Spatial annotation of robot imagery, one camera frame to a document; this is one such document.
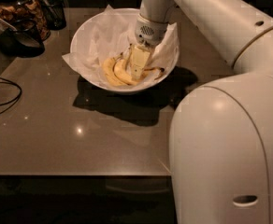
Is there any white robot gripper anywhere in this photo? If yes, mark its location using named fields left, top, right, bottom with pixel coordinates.
left=130, top=14, right=167, bottom=80

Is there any yellow banana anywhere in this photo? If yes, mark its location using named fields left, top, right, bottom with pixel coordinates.
left=101, top=55, right=124, bottom=86
left=113, top=53, right=137, bottom=85
left=128, top=43, right=165, bottom=81

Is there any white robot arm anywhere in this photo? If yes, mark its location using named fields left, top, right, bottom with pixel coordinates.
left=136, top=0, right=273, bottom=224

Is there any white ceramic bowl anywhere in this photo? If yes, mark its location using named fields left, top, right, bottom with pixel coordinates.
left=69, top=7, right=181, bottom=95

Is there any white paper liner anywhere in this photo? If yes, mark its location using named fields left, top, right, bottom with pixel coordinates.
left=62, top=4, right=179, bottom=89

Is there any black mesh pen holder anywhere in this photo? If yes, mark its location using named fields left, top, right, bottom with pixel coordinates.
left=40, top=0, right=66, bottom=31

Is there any glass jar with snacks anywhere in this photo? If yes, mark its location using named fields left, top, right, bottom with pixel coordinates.
left=0, top=0, right=50, bottom=40

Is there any black cable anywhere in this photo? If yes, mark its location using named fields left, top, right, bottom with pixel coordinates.
left=0, top=66, right=23, bottom=119

